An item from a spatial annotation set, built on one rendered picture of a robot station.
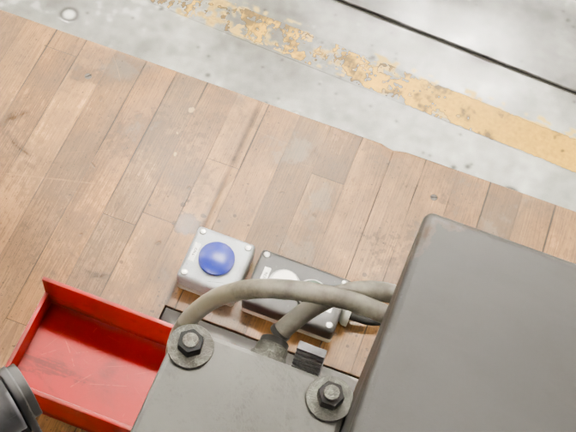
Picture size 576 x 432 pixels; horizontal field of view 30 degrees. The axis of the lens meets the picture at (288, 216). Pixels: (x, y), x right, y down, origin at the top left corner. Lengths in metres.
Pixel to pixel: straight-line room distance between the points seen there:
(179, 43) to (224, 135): 1.24
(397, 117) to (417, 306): 2.09
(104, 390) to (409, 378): 0.81
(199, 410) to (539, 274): 0.18
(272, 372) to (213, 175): 0.78
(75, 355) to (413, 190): 0.44
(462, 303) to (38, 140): 0.97
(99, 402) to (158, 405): 0.65
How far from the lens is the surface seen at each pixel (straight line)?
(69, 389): 1.16
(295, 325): 0.53
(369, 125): 2.43
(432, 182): 1.30
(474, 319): 0.38
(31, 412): 0.80
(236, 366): 0.51
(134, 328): 1.16
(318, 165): 1.29
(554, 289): 0.39
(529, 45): 2.67
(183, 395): 0.51
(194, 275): 1.17
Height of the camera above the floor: 1.99
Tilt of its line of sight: 60 degrees down
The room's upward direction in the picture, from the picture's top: 10 degrees clockwise
